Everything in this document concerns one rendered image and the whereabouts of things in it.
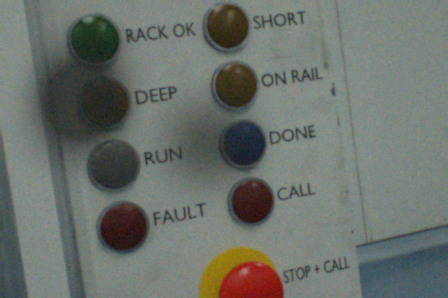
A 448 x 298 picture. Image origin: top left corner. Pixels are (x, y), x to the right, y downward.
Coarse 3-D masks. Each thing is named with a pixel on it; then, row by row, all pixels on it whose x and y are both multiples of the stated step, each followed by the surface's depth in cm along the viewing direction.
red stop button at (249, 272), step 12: (240, 264) 48; (252, 264) 48; (264, 264) 49; (228, 276) 48; (240, 276) 48; (252, 276) 48; (264, 276) 48; (276, 276) 49; (228, 288) 48; (240, 288) 48; (252, 288) 48; (264, 288) 48; (276, 288) 49
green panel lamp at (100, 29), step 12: (84, 24) 46; (96, 24) 46; (108, 24) 46; (72, 36) 46; (84, 36) 46; (96, 36) 46; (108, 36) 46; (84, 48) 46; (96, 48) 46; (108, 48) 46; (96, 60) 46
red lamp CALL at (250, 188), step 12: (252, 180) 50; (240, 192) 50; (252, 192) 50; (264, 192) 50; (240, 204) 50; (252, 204) 50; (264, 204) 50; (240, 216) 50; (252, 216) 50; (264, 216) 50
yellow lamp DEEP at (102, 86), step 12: (96, 84) 46; (108, 84) 46; (84, 96) 46; (96, 96) 46; (108, 96) 46; (120, 96) 47; (84, 108) 46; (96, 108) 46; (108, 108) 46; (120, 108) 47; (96, 120) 46; (108, 120) 46; (120, 120) 47
